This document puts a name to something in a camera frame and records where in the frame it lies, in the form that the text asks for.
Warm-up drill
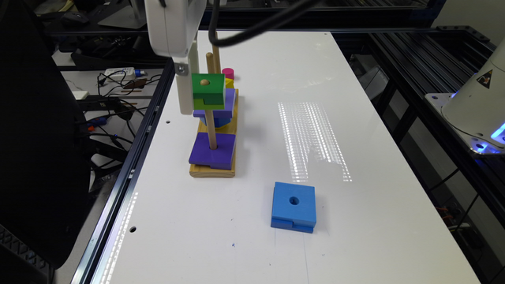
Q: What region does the wooden peg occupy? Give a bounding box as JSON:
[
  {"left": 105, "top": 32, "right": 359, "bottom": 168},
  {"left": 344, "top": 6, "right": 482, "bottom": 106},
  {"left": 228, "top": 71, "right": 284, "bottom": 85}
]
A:
[
  {"left": 200, "top": 74, "right": 218, "bottom": 150},
  {"left": 206, "top": 52, "right": 215, "bottom": 74},
  {"left": 212, "top": 44, "right": 221, "bottom": 73}
]

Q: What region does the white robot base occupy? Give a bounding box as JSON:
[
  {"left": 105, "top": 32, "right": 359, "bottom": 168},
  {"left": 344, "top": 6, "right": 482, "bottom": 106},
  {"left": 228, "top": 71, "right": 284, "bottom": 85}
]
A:
[{"left": 425, "top": 43, "right": 504, "bottom": 155}]

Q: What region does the white power strip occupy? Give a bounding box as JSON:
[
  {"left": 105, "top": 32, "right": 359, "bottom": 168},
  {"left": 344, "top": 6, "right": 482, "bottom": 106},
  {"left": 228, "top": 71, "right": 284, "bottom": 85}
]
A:
[{"left": 104, "top": 67, "right": 147, "bottom": 80}]

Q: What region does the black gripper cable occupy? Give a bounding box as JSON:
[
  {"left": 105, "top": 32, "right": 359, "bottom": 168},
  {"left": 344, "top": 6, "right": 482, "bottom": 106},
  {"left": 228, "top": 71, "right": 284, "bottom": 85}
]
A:
[{"left": 208, "top": 0, "right": 323, "bottom": 48}]

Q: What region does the blue block under purple block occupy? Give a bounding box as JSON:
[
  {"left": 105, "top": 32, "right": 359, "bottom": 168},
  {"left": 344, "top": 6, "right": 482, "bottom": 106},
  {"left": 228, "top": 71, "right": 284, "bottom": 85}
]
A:
[{"left": 200, "top": 117, "right": 231, "bottom": 128}]

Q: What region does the green square block with hole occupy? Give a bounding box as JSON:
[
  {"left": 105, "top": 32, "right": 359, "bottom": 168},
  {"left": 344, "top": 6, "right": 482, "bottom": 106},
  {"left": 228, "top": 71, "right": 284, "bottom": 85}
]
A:
[{"left": 192, "top": 73, "right": 226, "bottom": 110}]

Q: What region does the middle wooden peg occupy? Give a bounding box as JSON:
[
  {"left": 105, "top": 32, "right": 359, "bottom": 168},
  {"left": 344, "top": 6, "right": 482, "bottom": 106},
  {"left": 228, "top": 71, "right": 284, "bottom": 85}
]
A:
[{"left": 206, "top": 52, "right": 215, "bottom": 74}]

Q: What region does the light purple square block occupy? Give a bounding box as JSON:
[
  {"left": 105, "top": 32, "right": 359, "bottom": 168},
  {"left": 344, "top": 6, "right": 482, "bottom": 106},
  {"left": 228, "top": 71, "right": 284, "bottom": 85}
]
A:
[{"left": 213, "top": 88, "right": 236, "bottom": 118}]

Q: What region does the front wooden peg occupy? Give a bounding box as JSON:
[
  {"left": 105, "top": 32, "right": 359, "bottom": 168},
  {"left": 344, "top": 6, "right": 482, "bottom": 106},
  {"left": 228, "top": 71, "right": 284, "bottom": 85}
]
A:
[{"left": 200, "top": 74, "right": 218, "bottom": 150}]

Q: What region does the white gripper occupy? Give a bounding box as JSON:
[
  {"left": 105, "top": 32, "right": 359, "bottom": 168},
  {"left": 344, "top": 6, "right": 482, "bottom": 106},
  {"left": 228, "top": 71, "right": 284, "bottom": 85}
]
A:
[{"left": 144, "top": 0, "right": 207, "bottom": 115}]

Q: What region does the yellow notched block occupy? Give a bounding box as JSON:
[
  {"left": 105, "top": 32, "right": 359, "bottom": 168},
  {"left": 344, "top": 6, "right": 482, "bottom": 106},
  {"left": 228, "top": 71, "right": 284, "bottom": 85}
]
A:
[{"left": 225, "top": 78, "right": 234, "bottom": 88}]

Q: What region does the wooden peg base board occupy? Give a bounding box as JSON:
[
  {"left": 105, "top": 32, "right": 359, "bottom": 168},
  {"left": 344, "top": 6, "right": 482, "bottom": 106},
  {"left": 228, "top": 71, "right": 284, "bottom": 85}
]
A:
[{"left": 189, "top": 89, "right": 238, "bottom": 178}]

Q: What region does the back wooden peg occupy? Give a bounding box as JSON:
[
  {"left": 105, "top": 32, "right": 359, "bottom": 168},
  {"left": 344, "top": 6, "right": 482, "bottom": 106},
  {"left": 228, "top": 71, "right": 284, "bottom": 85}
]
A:
[{"left": 212, "top": 44, "right": 221, "bottom": 73}]

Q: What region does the magenta round block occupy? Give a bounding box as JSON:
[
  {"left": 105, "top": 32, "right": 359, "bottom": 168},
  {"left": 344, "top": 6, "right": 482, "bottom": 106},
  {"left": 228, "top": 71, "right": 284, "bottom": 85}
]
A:
[{"left": 222, "top": 68, "right": 234, "bottom": 80}]

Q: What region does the dark purple square block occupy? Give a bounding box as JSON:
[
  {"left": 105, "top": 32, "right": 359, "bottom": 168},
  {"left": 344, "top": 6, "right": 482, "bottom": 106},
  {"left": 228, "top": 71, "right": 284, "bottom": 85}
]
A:
[{"left": 189, "top": 133, "right": 236, "bottom": 170}]

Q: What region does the monitor stand base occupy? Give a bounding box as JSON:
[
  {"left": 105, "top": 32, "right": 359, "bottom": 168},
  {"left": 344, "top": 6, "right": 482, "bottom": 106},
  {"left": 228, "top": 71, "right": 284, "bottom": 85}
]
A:
[{"left": 98, "top": 0, "right": 146, "bottom": 29}]

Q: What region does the black office chair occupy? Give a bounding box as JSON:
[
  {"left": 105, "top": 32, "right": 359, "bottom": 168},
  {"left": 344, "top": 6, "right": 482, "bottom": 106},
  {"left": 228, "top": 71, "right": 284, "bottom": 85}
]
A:
[{"left": 1, "top": 1, "right": 91, "bottom": 268}]

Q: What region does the blue square block with hole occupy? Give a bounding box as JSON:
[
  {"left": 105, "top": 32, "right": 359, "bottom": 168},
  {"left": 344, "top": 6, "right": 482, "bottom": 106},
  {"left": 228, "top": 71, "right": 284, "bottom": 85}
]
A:
[{"left": 271, "top": 182, "right": 316, "bottom": 234}]

